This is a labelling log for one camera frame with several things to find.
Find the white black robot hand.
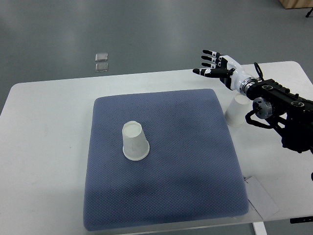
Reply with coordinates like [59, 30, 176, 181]
[193, 50, 253, 95]

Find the white paper cup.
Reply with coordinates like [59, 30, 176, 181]
[224, 94, 250, 127]
[122, 121, 150, 161]

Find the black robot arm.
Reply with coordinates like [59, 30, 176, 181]
[244, 79, 313, 153]

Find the wooden furniture corner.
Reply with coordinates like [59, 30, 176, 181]
[279, 0, 313, 9]

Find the blue grey fabric cushion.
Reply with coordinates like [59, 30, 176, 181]
[83, 89, 249, 231]

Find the white paper cup on cushion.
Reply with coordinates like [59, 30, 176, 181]
[122, 121, 150, 161]

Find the white paper tag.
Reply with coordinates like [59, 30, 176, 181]
[245, 176, 279, 220]

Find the upper metal floor plate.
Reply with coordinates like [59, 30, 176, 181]
[95, 52, 108, 62]

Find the white table leg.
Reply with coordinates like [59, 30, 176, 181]
[252, 222, 267, 235]

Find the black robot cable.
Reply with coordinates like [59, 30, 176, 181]
[253, 62, 265, 81]

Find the black bracket under table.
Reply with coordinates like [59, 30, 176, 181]
[290, 216, 313, 224]

